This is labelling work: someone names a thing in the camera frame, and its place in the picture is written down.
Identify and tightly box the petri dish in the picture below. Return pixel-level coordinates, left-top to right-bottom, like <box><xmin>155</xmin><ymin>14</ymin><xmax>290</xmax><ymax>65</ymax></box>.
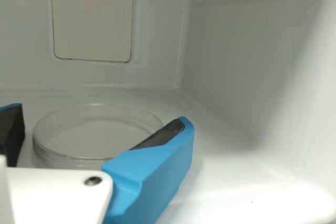
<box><xmin>31</xmin><ymin>103</ymin><xmax>165</xmax><ymax>170</ymax></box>

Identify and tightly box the white incubator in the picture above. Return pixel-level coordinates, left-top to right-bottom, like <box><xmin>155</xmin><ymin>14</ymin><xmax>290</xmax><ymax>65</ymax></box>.
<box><xmin>0</xmin><ymin>0</ymin><xmax>336</xmax><ymax>224</ymax></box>

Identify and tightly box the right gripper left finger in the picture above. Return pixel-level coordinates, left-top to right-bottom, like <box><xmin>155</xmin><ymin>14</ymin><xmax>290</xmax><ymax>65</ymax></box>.
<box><xmin>0</xmin><ymin>103</ymin><xmax>26</xmax><ymax>168</ymax></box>

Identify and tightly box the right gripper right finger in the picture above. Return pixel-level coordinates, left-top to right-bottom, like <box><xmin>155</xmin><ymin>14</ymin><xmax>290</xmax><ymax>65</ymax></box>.
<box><xmin>93</xmin><ymin>115</ymin><xmax>196</xmax><ymax>224</ymax></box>

